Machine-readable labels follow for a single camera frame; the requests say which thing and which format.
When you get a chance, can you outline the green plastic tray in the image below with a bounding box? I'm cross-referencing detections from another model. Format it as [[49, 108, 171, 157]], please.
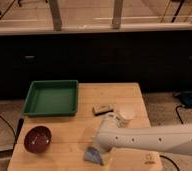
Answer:
[[22, 80, 79, 117]]

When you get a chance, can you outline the black cable on floor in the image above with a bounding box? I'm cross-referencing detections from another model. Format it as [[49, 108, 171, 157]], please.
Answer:
[[0, 105, 17, 141], [160, 104, 190, 171]]

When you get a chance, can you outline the dark red bowl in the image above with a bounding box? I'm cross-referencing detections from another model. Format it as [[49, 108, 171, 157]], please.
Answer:
[[24, 126, 52, 154]]

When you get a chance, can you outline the black cable on left floor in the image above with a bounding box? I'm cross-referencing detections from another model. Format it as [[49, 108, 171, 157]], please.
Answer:
[[0, 105, 17, 141]]

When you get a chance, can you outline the translucent plastic cup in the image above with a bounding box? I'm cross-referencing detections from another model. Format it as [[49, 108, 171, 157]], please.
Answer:
[[118, 108, 135, 125]]

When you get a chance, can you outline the blue sponge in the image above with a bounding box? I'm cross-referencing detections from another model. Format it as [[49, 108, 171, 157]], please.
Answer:
[[84, 146, 103, 165]]

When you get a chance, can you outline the dark blue floor device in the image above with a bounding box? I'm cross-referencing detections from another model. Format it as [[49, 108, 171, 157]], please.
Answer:
[[175, 92, 192, 108]]

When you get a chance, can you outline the dark block with tan top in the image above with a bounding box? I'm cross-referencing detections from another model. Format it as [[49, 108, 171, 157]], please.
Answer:
[[92, 105, 114, 116]]

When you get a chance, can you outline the black cable on right floor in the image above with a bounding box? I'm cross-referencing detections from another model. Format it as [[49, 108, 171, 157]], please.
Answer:
[[160, 104, 190, 171]]

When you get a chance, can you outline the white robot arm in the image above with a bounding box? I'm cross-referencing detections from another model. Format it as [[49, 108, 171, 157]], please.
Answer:
[[93, 112, 192, 158]]

